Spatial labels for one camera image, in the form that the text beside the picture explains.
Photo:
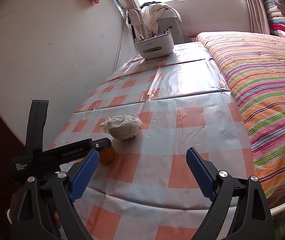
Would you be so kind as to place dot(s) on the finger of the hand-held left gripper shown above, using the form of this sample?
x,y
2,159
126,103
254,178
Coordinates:
x,y
102,143

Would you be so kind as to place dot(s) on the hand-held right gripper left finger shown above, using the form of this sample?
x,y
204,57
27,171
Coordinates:
x,y
85,177

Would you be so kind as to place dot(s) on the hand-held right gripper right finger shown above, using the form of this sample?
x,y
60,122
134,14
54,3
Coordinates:
x,y
200,175

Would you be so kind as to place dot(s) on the orange fruit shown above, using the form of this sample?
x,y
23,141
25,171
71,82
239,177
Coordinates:
x,y
107,156

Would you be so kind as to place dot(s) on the white lace sock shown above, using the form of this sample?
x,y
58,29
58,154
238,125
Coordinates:
x,y
122,128

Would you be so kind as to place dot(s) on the checked tablecloth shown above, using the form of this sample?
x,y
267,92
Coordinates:
x,y
177,135

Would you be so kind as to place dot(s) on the white desktop organizer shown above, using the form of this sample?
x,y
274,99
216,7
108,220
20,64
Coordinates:
x,y
155,46

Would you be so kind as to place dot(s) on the striped blanket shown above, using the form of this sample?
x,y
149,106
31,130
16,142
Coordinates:
x,y
257,80

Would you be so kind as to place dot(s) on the hanging beige bag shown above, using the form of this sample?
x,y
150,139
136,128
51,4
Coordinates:
x,y
136,22

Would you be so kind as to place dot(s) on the red topped stool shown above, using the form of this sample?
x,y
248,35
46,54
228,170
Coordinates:
x,y
192,37

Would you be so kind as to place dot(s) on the dotted cloth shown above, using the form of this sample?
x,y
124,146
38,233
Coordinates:
x,y
155,15

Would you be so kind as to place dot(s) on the white floor appliance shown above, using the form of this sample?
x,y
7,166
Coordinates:
x,y
172,22

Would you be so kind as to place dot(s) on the pink curtain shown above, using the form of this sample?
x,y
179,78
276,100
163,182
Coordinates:
x,y
255,10

